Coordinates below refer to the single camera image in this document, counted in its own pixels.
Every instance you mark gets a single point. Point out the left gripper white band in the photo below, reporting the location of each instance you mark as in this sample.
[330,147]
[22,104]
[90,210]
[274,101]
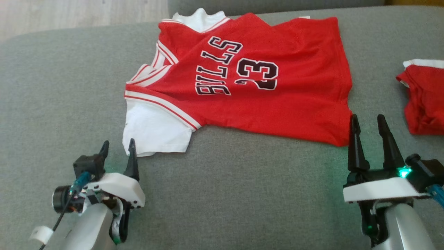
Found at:
[121,189]

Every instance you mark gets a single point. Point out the yellow cushion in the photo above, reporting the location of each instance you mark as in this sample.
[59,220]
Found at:
[416,2]

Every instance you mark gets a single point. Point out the right black wrist camera box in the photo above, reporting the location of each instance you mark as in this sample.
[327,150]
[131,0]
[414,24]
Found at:
[426,172]

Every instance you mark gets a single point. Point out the grey sofa back cushion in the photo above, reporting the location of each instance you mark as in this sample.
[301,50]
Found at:
[277,5]

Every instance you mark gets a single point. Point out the left black wrist camera box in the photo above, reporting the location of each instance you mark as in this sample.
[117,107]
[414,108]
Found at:
[88,166]

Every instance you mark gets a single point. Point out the red shorts white trim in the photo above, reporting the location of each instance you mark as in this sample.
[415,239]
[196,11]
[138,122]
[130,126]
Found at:
[426,97]

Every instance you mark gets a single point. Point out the red jersey white sleeves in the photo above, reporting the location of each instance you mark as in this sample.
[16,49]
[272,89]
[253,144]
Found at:
[298,86]

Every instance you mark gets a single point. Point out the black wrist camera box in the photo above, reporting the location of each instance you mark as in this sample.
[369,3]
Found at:
[88,166]
[426,172]

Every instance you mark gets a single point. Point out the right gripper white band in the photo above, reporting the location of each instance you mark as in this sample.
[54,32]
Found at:
[378,189]

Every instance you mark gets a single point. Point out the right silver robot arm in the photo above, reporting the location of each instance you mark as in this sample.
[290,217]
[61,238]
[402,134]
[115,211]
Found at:
[402,225]

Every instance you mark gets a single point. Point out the grey sofa seat cushion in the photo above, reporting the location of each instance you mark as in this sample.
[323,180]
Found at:
[69,86]

